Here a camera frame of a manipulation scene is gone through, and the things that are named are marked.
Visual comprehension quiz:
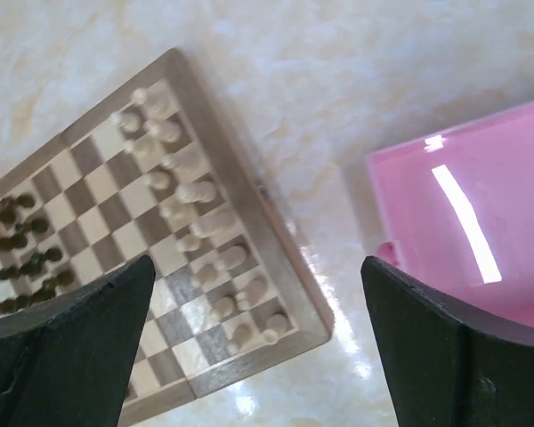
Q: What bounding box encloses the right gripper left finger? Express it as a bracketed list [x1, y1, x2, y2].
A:
[0, 255, 156, 426]

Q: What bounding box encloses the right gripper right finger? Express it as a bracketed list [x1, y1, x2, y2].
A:
[360, 256, 534, 426]

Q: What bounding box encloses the wooden chess board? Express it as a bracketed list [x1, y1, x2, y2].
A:
[0, 49, 333, 426]

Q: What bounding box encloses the pink plastic box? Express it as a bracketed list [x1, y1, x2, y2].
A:
[367, 101, 534, 327]

